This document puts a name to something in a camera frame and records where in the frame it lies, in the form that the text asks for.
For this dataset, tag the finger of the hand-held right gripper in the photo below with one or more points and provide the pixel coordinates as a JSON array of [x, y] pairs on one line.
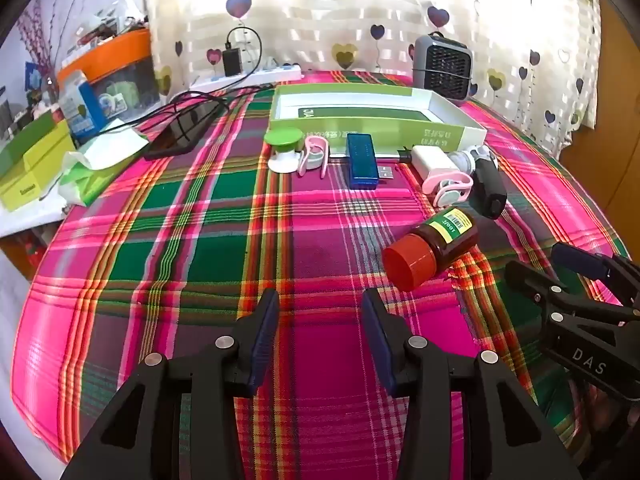
[[555, 305], [580, 260]]

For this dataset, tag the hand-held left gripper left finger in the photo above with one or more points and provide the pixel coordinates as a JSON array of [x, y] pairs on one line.
[[265, 340]]

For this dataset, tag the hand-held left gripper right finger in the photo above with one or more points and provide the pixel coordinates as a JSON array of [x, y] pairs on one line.
[[376, 340]]

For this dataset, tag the black rectangular device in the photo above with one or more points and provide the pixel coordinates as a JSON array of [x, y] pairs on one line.
[[490, 190]]

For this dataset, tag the brown bottle with red cap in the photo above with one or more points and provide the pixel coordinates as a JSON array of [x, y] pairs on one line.
[[440, 240]]

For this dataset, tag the white ribbed cap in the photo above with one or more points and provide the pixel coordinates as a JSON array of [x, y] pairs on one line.
[[462, 164]]

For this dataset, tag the pink and white clip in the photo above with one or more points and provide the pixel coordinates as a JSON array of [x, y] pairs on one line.
[[445, 187], [315, 152]]

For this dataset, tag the white charger plug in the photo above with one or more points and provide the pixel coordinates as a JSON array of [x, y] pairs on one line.
[[432, 162]]

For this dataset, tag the blue usb hub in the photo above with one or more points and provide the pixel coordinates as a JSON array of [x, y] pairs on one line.
[[361, 160]]

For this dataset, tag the green and white round knob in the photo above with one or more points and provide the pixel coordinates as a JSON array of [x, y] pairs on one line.
[[282, 142]]

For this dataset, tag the green and white cardboard box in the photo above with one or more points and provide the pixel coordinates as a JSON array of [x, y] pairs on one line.
[[350, 132]]

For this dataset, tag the pink green plaid tablecloth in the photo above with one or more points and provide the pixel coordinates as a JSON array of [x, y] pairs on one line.
[[200, 260]]

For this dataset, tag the wooden wardrobe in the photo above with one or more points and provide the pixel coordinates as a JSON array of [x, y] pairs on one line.
[[615, 135]]

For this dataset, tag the black phone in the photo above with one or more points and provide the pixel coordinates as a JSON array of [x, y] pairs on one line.
[[182, 132]]

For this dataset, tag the green tissue pack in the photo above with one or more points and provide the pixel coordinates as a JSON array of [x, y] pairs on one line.
[[95, 180]]

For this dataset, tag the grey desk heater fan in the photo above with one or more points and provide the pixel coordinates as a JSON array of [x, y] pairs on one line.
[[445, 67]]

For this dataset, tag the white power strip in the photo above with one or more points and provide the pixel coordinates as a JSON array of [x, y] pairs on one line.
[[270, 75]]

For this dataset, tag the black power adapter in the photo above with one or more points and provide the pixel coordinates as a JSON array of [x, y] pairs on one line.
[[231, 62]]

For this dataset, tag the lime green box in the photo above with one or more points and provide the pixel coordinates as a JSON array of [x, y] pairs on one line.
[[35, 160]]

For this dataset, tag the blue and white box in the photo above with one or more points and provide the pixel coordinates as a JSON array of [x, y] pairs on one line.
[[82, 107]]

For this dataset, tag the orange storage container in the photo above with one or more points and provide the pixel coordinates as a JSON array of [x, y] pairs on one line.
[[115, 52]]

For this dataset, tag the white curtain with hearts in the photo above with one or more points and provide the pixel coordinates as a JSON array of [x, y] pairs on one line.
[[350, 10]]

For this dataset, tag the purple flower branches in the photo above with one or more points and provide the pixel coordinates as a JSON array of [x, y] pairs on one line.
[[40, 45]]

